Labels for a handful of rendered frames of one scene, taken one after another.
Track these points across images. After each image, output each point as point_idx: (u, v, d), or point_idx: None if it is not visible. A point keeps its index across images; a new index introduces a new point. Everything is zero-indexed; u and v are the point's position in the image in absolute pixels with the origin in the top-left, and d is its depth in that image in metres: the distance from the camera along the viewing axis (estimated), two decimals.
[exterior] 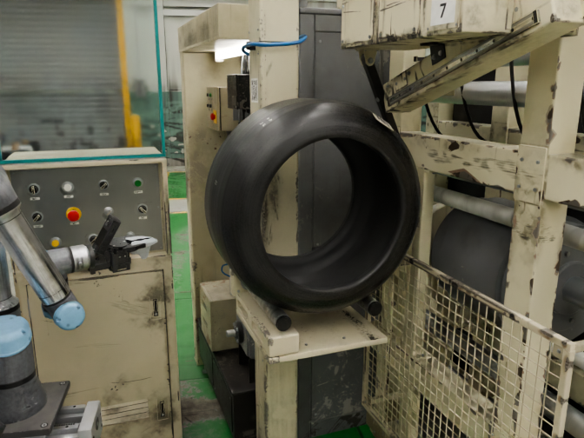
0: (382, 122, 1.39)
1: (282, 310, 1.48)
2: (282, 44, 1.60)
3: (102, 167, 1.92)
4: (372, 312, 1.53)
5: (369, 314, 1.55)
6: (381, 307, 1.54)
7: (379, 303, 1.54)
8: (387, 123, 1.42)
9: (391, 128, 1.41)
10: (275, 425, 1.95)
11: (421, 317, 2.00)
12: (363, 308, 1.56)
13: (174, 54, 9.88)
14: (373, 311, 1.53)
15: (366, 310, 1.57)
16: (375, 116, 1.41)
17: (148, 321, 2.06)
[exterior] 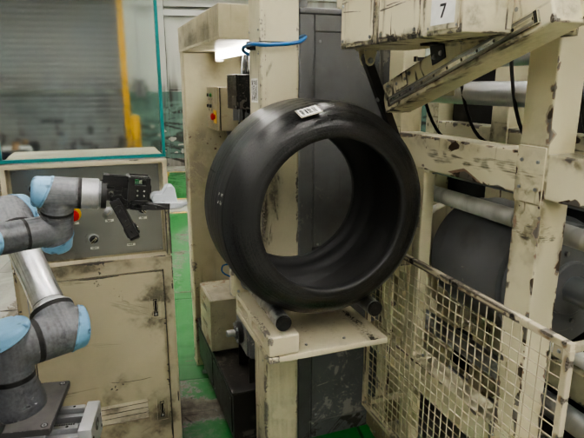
0: (308, 115, 1.32)
1: (271, 315, 1.47)
2: (282, 44, 1.60)
3: (102, 167, 1.92)
4: (379, 310, 1.54)
5: None
6: (372, 306, 1.53)
7: (369, 308, 1.53)
8: (314, 108, 1.34)
9: (320, 110, 1.33)
10: (275, 425, 1.95)
11: (421, 317, 2.00)
12: None
13: (174, 54, 9.88)
14: (378, 310, 1.54)
15: None
16: (299, 112, 1.33)
17: (148, 321, 2.06)
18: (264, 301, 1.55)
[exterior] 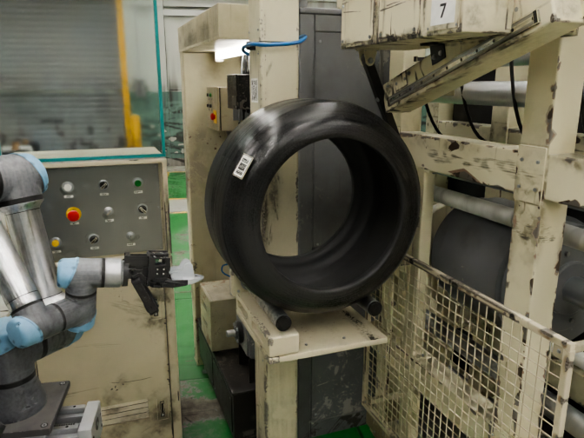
0: (245, 171, 1.29)
1: None
2: (282, 44, 1.60)
3: (102, 167, 1.92)
4: (375, 305, 1.53)
5: (369, 301, 1.54)
6: (373, 315, 1.53)
7: (376, 315, 1.54)
8: (244, 159, 1.31)
9: (250, 159, 1.30)
10: (275, 425, 1.95)
11: (421, 317, 2.00)
12: (373, 297, 1.56)
13: (174, 54, 9.88)
14: (376, 306, 1.53)
15: (365, 298, 1.56)
16: (236, 174, 1.31)
17: (148, 321, 2.06)
18: (264, 311, 1.56)
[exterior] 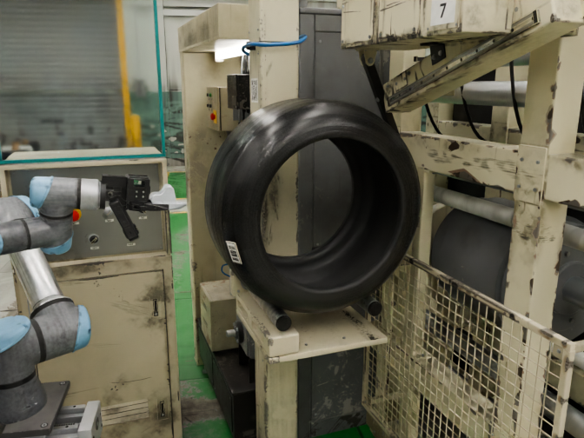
0: (239, 256, 1.34)
1: None
2: (282, 44, 1.60)
3: (102, 167, 1.92)
4: (371, 310, 1.53)
5: (367, 312, 1.55)
6: (381, 309, 1.54)
7: (381, 305, 1.54)
8: (230, 246, 1.35)
9: (234, 245, 1.33)
10: (275, 425, 1.95)
11: (421, 317, 2.00)
12: (363, 304, 1.56)
13: (174, 54, 9.88)
14: (373, 309, 1.53)
15: (363, 309, 1.57)
16: (235, 261, 1.36)
17: (148, 321, 2.06)
18: None
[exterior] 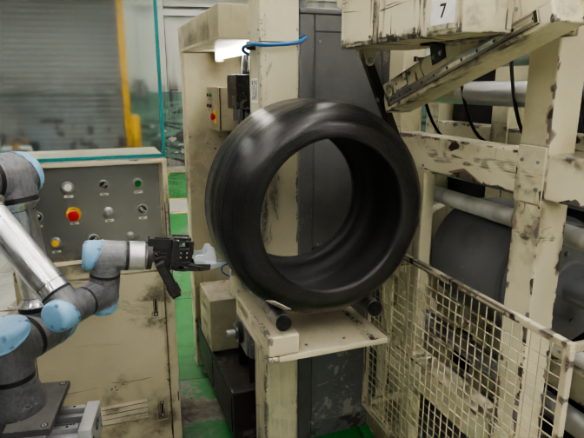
0: (285, 306, 1.42)
1: (271, 315, 1.47)
2: (282, 44, 1.60)
3: (102, 167, 1.92)
4: (380, 309, 1.54)
5: (379, 302, 1.56)
6: (371, 307, 1.53)
7: (368, 310, 1.53)
8: (272, 302, 1.43)
9: (274, 301, 1.41)
10: (275, 425, 1.95)
11: (421, 317, 2.00)
12: None
13: (174, 54, 9.88)
14: (378, 309, 1.54)
15: (374, 299, 1.58)
16: (284, 308, 1.45)
17: (148, 321, 2.06)
18: (264, 301, 1.55)
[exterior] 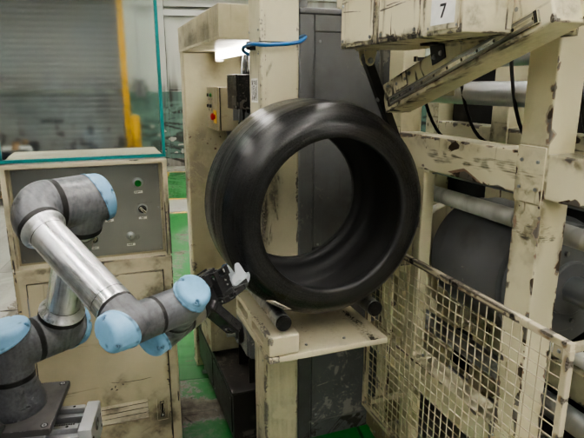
0: (285, 306, 1.42)
1: (271, 315, 1.47)
2: (282, 44, 1.60)
3: (102, 167, 1.92)
4: (380, 309, 1.54)
5: (379, 302, 1.56)
6: (371, 307, 1.53)
7: (368, 310, 1.53)
8: (272, 302, 1.43)
9: (274, 301, 1.41)
10: (275, 425, 1.95)
11: (421, 317, 2.00)
12: None
13: (174, 54, 9.88)
14: (378, 309, 1.54)
15: (374, 299, 1.58)
16: (284, 308, 1.45)
17: None
18: (264, 301, 1.55)
